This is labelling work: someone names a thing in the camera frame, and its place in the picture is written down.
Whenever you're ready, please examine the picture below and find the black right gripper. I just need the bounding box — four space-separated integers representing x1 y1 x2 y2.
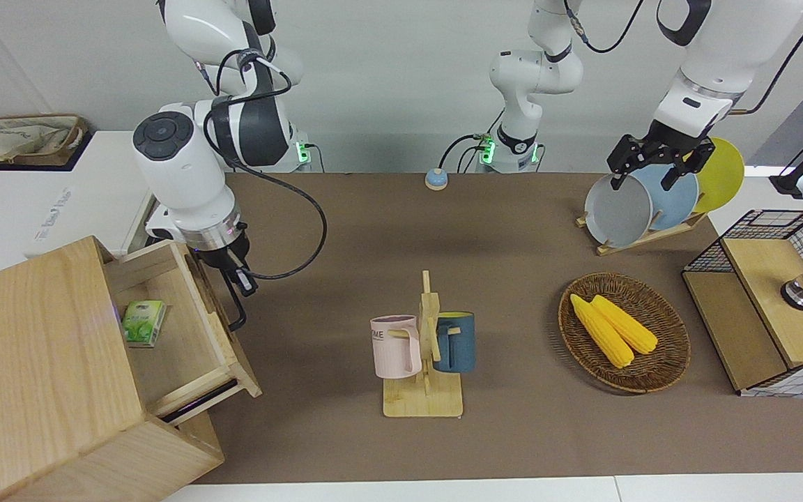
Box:
194 236 260 298

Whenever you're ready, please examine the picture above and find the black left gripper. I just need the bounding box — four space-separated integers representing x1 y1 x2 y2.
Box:
609 120 717 194

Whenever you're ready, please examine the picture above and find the wooden drawer with black handle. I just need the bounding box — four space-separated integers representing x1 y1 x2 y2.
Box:
104 241 263 426

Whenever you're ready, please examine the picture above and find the light blue plate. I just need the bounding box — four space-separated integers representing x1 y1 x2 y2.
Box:
632 164 700 231

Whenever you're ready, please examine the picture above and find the grey plate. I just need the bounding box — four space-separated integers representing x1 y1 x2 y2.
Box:
585 173 654 248

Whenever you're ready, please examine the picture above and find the wooden dish rack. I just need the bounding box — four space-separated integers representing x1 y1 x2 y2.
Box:
576 211 709 257

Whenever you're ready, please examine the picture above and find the yellow plate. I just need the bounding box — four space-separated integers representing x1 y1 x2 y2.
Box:
684 137 745 213

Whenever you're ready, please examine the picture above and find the small green carton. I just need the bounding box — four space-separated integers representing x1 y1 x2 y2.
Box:
121 300 167 348

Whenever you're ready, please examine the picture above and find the yellow corn cob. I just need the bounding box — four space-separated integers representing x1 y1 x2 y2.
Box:
591 295 659 355
570 294 634 369

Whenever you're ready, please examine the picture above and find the pink mug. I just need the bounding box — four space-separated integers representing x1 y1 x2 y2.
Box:
370 315 422 379

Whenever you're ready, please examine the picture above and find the round wicker basket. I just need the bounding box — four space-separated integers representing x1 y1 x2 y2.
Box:
558 273 691 395

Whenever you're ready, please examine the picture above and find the wooden cabinet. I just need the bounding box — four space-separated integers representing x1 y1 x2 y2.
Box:
0 236 263 502

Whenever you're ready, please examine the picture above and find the wooden mug tree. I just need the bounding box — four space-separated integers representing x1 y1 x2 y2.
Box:
383 271 464 418

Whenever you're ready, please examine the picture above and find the dark blue mug, yellow inside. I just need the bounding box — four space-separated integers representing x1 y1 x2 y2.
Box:
433 312 476 373

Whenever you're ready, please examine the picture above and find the beige tote bag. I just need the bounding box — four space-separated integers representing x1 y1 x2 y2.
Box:
0 114 89 168

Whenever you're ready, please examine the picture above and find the brown table mat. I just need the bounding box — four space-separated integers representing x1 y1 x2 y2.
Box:
192 172 803 485

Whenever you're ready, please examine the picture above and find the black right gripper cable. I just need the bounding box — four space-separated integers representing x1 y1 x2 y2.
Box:
203 47 328 281

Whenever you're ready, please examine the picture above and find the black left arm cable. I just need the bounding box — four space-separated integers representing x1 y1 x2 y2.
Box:
564 0 648 54

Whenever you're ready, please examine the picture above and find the grid wire shelf with wooden board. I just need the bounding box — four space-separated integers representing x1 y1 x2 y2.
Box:
682 209 803 398

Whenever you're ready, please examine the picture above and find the black base cable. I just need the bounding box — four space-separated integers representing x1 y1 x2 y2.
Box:
438 112 503 175

